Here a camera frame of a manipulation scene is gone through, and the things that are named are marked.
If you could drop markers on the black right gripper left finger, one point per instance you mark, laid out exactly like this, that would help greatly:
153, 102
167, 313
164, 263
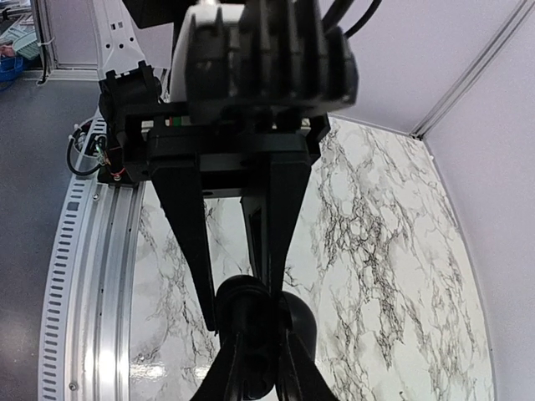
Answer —
224, 380

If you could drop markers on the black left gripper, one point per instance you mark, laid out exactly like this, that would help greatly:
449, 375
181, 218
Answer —
186, 163

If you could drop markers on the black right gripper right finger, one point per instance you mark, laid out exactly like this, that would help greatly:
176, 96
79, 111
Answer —
298, 374

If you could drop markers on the black earbud charging case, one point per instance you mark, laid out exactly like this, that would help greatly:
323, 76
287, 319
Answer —
263, 334

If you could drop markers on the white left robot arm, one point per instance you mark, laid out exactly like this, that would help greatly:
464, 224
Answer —
132, 31

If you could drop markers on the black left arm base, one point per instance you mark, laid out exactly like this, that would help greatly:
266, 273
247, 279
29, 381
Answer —
137, 86

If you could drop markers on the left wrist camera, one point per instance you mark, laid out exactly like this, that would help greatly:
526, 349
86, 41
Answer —
275, 55

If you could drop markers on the aluminium front rail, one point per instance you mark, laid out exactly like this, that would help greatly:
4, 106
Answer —
84, 345

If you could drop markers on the left aluminium wall post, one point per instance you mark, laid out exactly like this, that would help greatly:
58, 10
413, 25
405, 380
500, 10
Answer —
478, 66

